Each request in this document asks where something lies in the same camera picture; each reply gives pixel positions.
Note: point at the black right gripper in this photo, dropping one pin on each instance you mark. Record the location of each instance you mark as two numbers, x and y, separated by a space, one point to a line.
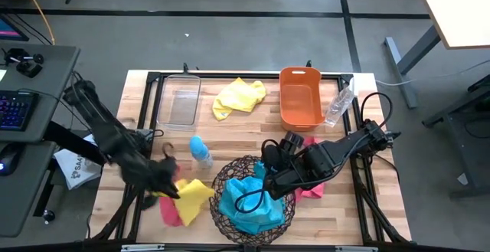
287 183

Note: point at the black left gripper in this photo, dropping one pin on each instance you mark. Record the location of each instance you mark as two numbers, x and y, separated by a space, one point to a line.
159 173

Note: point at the pink microfiber towel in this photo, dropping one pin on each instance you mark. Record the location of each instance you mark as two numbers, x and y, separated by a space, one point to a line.
306 194
168 211

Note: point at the yellow microfiber towel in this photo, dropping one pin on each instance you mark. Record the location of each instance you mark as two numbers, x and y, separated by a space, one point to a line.
237 97
193 200

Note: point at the small blue microfiber towel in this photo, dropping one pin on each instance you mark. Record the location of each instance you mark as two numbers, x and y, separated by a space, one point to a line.
260 169

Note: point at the large blue microfiber towel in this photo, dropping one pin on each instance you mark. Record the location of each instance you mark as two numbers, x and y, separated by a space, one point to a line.
249 213

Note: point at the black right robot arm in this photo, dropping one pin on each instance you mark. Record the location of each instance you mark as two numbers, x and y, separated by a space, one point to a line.
340 148

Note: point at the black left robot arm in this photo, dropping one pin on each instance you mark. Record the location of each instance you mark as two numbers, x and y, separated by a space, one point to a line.
103 129

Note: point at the clear bottle with blue cap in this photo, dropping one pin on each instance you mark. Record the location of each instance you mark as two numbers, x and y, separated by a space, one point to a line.
200 150

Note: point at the dark woven wicker basket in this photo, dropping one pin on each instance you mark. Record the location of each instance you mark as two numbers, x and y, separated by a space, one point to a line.
222 221

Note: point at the orange plastic bin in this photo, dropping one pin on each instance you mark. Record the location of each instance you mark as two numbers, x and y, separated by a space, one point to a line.
300 102

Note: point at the clear plastic bin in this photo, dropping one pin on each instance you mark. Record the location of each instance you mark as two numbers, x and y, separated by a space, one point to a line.
179 104

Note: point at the empty clear plastic bottle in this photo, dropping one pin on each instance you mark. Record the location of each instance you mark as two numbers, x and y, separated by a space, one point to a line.
338 104

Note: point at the white printed paper bag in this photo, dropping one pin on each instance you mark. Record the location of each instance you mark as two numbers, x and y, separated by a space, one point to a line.
76 167

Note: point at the black round knob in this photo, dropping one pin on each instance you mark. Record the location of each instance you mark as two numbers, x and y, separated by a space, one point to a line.
48 216

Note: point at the black computer mouse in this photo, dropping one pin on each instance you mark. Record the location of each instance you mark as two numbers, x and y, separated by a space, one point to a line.
8 158

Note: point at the grey table leg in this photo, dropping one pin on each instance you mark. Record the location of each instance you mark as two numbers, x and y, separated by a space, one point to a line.
402 64

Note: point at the grey desk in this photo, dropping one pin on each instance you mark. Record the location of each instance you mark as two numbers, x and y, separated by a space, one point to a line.
34 83

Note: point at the black backlit keyboard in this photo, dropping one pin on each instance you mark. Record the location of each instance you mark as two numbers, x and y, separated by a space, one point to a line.
15 110

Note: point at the white floor paper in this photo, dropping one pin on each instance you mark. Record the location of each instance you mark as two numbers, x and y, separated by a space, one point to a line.
463 179

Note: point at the dark side desk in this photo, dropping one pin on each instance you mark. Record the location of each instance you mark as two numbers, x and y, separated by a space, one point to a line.
467 129

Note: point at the computer monitor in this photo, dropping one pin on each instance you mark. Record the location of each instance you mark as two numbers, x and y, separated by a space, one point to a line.
9 30

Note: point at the light wooden table top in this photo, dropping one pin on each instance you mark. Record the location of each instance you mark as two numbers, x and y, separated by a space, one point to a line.
455 7

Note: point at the silver metal bracket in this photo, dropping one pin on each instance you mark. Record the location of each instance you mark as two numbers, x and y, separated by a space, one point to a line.
356 249
142 247

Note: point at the black aluminium table frame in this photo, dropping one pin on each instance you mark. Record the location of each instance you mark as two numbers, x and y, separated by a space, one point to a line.
147 102

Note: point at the black clamp mount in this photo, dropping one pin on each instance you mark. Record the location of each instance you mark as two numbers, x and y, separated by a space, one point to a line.
25 64

